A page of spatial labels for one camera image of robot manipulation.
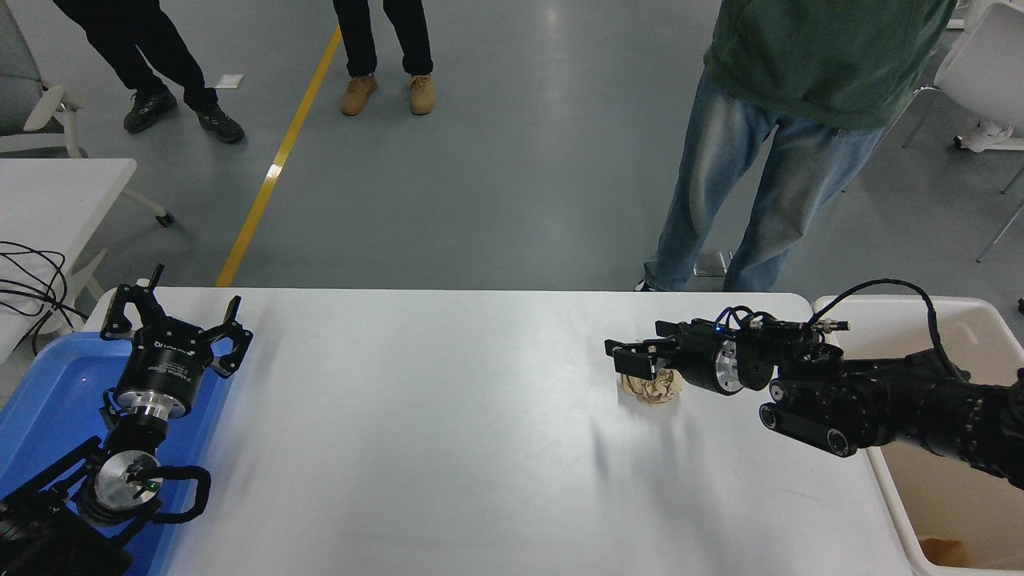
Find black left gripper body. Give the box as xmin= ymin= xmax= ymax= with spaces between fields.
xmin=112 ymin=334 xmax=217 ymax=401

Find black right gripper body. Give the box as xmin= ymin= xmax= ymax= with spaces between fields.
xmin=674 ymin=322 xmax=730 ymax=394

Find tan paper ball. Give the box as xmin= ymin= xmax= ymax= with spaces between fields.
xmin=620 ymin=339 xmax=685 ymax=406

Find blue plastic tray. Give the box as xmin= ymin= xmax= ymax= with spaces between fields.
xmin=0 ymin=332 xmax=233 ymax=576

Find white side table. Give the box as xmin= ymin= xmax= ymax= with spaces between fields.
xmin=0 ymin=158 xmax=138 ymax=361

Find grey office chair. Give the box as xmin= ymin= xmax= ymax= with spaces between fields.
xmin=0 ymin=0 xmax=177 ymax=229

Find large pale plastic bin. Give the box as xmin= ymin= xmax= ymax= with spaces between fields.
xmin=812 ymin=294 xmax=1024 ymax=576

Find brown scrap in bin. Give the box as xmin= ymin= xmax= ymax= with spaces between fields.
xmin=920 ymin=538 xmax=970 ymax=570

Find white plastic chair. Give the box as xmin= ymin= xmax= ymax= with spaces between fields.
xmin=904 ymin=0 xmax=1024 ymax=195

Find black cables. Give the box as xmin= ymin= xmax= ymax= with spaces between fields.
xmin=0 ymin=242 xmax=90 ymax=357

